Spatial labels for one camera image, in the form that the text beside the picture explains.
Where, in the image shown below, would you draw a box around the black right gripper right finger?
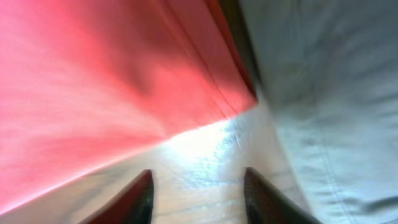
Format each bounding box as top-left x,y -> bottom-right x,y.
243,167 -> 320,224

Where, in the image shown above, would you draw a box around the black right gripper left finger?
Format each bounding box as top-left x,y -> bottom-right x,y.
82,169 -> 154,224

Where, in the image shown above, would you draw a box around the red orange soccer t-shirt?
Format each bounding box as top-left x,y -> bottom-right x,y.
1,0 -> 256,213

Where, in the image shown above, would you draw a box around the khaki cargo shorts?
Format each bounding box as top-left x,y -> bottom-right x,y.
241,0 -> 397,223

